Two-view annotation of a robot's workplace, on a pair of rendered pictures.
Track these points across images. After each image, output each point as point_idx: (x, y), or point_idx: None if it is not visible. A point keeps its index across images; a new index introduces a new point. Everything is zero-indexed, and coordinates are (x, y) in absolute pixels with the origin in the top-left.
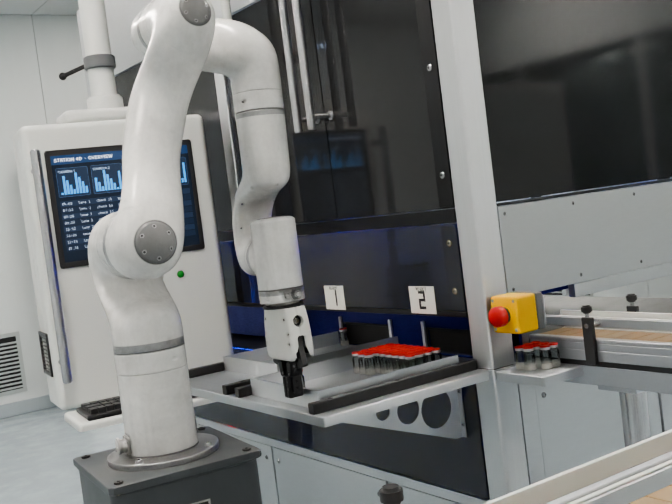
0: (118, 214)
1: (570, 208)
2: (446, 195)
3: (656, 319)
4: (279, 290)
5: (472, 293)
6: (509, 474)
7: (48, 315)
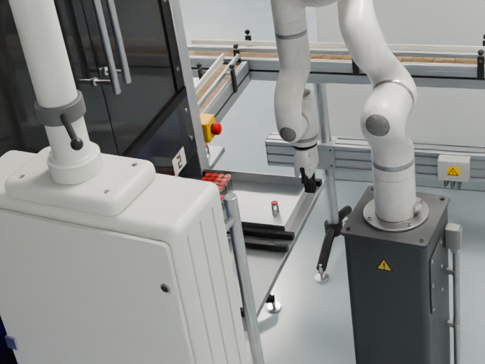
0: (411, 77)
1: None
2: (180, 81)
3: (201, 99)
4: None
5: (198, 131)
6: None
7: None
